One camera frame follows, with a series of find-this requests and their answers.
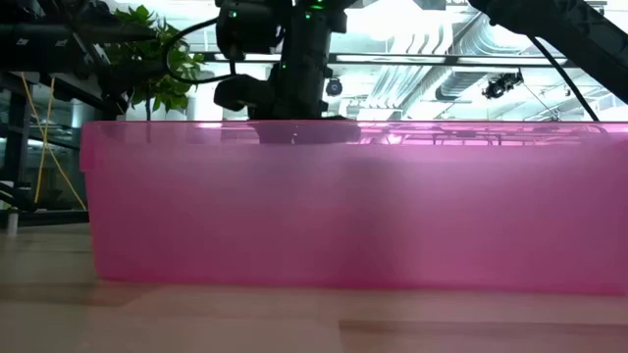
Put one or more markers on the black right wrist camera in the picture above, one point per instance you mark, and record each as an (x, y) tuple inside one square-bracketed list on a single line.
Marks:
[(240, 93)]

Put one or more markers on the black aluminium table frame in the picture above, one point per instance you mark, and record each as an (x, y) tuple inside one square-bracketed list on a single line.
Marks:
[(49, 218)]

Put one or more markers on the small white cylinder post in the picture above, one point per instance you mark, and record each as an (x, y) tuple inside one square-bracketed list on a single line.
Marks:
[(13, 221)]

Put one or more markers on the pink translucent plastic basket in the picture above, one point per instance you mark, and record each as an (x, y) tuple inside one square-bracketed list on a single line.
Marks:
[(343, 220)]

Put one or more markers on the green leafy plant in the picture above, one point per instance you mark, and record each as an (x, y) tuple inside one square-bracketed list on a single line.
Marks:
[(172, 95)]

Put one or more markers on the dark glass partition frame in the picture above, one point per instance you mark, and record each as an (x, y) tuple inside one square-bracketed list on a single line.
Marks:
[(17, 137)]

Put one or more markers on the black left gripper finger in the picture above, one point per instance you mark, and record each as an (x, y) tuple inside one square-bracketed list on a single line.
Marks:
[(140, 34)]

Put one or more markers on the round black hanging device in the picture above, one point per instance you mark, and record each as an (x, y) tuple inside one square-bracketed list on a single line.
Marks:
[(333, 87)]

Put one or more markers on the black ceiling-mounted device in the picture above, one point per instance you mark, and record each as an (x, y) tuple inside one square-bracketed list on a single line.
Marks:
[(500, 85)]

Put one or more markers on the long horizontal overhead bar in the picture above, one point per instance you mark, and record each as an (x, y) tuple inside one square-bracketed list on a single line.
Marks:
[(417, 59)]

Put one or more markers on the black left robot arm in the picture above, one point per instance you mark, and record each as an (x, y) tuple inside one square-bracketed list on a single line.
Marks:
[(49, 34)]

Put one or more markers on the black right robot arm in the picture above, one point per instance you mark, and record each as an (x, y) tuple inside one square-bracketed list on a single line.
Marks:
[(564, 29)]

